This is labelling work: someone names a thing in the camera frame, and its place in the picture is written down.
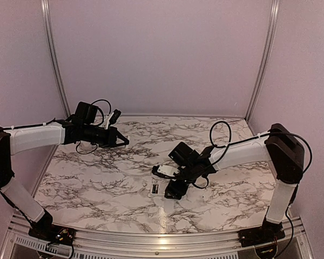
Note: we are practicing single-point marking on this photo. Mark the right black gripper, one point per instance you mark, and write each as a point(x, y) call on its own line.
point(174, 188)

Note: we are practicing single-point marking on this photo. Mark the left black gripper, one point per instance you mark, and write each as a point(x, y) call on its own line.
point(110, 138)

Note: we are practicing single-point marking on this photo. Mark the white remote control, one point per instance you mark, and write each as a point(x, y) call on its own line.
point(160, 191)

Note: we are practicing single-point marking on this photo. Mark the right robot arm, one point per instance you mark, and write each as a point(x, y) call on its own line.
point(277, 145)

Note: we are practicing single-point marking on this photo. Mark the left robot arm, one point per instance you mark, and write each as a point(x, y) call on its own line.
point(78, 127)

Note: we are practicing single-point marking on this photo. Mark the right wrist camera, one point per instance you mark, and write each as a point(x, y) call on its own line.
point(165, 171)

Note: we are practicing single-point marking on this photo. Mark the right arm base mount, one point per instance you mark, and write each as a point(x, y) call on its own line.
point(267, 232)

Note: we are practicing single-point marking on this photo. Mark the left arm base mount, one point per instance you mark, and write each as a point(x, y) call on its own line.
point(55, 234)

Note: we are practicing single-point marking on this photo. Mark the front aluminium rail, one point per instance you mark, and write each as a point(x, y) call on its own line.
point(105, 244)

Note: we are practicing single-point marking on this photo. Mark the left aluminium frame post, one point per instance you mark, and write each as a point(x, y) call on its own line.
point(53, 56)

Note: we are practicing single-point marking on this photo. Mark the aluminium frame post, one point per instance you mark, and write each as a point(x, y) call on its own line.
point(267, 50)
point(53, 56)

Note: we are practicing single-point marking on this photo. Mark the right aluminium frame post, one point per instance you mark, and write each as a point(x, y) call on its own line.
point(267, 50)

